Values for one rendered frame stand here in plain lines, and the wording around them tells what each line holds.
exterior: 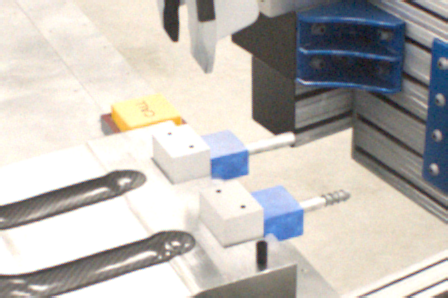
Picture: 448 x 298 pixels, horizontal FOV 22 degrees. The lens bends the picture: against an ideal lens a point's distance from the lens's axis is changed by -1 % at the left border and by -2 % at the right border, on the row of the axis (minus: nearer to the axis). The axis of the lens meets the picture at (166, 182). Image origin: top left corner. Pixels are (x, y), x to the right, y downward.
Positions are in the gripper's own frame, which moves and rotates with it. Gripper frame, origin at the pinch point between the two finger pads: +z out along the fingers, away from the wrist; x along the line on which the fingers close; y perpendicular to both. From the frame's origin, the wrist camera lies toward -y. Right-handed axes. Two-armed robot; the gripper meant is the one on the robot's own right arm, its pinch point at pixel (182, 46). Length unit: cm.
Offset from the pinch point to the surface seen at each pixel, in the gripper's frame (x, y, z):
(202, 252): -13.2, -4.3, 11.8
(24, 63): 45, -3, 21
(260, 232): -13.3, 0.8, 11.3
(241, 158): -2.2, 4.4, 11.2
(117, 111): 21.7, 1.1, 17.2
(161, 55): 194, 74, 101
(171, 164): -2.2, -2.3, 10.0
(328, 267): 86, 66, 101
